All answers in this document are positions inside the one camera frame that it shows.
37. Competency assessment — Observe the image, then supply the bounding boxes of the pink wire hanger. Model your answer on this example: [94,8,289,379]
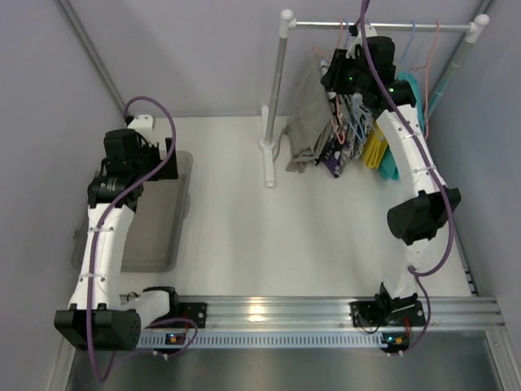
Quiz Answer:
[312,19,345,144]

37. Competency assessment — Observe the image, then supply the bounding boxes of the grey trousers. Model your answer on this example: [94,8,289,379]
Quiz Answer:
[283,52,331,173]

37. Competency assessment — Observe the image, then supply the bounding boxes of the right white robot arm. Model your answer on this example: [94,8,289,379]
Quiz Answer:
[321,32,462,324]

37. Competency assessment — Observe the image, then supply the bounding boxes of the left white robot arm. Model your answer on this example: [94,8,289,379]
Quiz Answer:
[54,127,179,351]

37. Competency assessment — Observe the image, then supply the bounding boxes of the blue hanger with patterned garment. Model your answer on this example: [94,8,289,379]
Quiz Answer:
[344,19,366,144]

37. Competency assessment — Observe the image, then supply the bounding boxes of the blue hanger with teal garment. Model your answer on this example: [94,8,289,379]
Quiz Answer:
[396,20,416,72]

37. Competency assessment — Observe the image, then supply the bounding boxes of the blue hanger with yellow garment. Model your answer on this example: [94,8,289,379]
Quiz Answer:
[345,19,386,143]

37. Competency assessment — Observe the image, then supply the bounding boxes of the far right pink hanger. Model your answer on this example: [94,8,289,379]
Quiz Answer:
[412,20,440,140]

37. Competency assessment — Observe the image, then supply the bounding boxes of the purple patterned garment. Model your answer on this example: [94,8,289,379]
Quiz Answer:
[317,92,373,178]

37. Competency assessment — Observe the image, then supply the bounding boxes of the yellow garment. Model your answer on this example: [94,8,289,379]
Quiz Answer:
[361,121,388,169]

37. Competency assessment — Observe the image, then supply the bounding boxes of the white metal clothes rack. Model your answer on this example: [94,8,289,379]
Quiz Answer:
[260,1,493,188]

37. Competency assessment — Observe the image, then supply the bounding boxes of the grey plastic bin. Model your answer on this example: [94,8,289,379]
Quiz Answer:
[71,150,194,273]

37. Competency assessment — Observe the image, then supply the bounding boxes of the teal garment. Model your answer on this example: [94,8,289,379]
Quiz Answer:
[379,72,425,181]

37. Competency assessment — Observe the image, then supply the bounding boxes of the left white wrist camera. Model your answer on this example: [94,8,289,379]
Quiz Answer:
[127,114,155,139]

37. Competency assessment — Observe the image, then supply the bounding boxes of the aluminium mounting rail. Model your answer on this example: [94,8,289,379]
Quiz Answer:
[180,296,506,332]

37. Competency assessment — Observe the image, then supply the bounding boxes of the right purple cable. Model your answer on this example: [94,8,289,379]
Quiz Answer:
[352,0,455,356]

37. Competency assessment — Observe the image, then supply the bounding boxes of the purple cable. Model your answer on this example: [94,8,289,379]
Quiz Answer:
[352,0,455,356]
[86,96,199,384]

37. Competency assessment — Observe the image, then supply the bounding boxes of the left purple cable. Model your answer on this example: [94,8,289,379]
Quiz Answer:
[86,96,199,384]

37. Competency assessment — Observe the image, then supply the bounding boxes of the grey slotted cable duct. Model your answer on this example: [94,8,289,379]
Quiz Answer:
[136,334,387,349]

